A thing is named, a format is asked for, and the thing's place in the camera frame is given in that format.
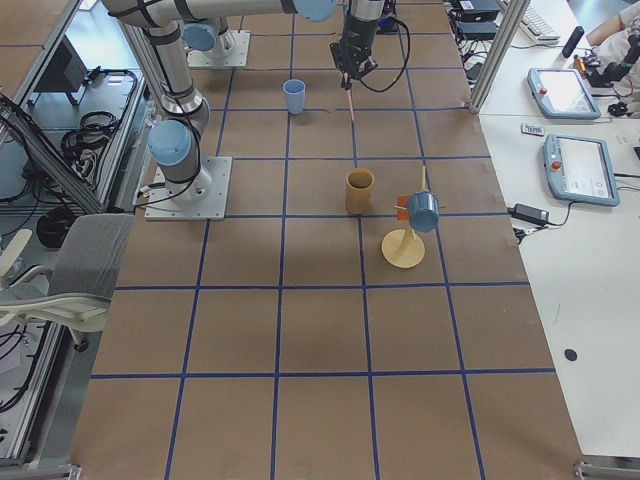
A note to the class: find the white keyboard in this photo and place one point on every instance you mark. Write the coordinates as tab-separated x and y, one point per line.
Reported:
537	29

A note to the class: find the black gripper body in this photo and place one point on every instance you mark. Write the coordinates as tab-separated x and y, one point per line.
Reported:
358	34

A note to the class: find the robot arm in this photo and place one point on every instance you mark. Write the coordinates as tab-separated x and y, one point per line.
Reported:
174	144
210	36

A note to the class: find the pink chopstick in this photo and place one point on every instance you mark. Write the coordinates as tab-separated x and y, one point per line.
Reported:
347	86

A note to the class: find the orange mug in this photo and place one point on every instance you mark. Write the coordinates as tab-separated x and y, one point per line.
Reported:
401	208

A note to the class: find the black power adapter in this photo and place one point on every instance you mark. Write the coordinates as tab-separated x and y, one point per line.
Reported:
529	214

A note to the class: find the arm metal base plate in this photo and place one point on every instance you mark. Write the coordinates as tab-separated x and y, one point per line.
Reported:
237	59
204	198

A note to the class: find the grey office chair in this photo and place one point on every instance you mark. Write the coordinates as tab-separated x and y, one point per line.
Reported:
76	291

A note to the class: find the lower teach pendant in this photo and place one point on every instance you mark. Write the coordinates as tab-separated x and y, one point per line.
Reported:
579	169

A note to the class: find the wooden mug tree stand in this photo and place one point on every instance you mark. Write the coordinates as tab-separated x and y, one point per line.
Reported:
404	248

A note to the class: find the bamboo chopstick holder cup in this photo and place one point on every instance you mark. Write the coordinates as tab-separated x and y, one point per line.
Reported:
358	190

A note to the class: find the teach pendant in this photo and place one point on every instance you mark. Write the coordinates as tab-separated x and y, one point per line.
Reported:
561	94
579	169

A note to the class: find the light blue plastic cup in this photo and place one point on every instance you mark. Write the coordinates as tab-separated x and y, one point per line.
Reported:
294	91

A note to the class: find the blue mug on stand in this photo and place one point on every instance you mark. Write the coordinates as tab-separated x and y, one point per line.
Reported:
423	211

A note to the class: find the upper teach pendant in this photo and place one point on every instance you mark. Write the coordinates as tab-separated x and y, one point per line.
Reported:
561	94

